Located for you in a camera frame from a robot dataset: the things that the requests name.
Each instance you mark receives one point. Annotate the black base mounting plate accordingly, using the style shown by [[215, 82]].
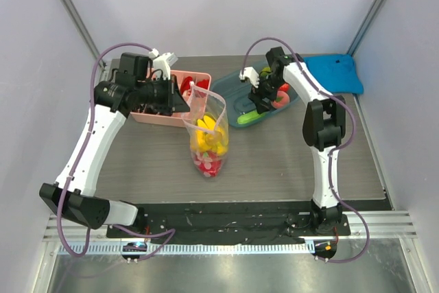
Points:
[[230, 223]]

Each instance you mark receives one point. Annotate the white slotted cable duct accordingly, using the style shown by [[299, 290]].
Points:
[[134, 248]]

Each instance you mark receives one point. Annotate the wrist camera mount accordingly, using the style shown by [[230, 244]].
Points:
[[249, 74], [162, 63]]

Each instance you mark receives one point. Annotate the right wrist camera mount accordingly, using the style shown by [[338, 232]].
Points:
[[249, 74]]

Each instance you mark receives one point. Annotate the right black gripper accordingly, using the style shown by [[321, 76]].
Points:
[[262, 97]]

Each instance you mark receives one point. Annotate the pink peach toy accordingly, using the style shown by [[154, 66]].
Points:
[[281, 100]]

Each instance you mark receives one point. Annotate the yellow banana bunch toy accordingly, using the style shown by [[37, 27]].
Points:
[[209, 123]]

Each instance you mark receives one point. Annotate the teal plastic fruit tray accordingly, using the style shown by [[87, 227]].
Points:
[[236, 96]]

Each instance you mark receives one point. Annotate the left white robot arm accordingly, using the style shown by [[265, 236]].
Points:
[[139, 81]]

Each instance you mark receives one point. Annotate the clear pink zip top bag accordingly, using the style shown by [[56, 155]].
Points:
[[205, 102]]

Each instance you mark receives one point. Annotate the red fabric item left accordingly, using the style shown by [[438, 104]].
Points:
[[185, 86]]

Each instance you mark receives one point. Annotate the red strawberry toy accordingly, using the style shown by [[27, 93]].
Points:
[[284, 87]]

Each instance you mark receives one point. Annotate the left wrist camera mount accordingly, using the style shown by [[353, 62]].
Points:
[[162, 63]]

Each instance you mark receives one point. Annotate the green lime toy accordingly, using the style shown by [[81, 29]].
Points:
[[265, 72]]

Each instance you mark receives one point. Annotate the yellow bell pepper toy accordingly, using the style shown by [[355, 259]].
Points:
[[201, 141]]

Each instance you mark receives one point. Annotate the red fabric item right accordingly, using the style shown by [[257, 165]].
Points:
[[203, 84]]

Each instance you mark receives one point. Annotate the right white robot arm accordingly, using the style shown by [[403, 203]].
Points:
[[323, 128]]

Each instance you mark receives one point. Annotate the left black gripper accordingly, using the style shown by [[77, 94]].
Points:
[[171, 103]]

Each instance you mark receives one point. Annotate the green cucumber toy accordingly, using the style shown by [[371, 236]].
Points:
[[250, 117]]

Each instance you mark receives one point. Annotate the red fabric item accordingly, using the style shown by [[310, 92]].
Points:
[[185, 86], [203, 84]]

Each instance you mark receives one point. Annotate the folded blue cloth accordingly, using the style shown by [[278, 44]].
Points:
[[336, 73]]

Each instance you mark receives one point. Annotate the pink divided organizer box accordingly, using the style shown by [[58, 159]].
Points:
[[175, 119]]

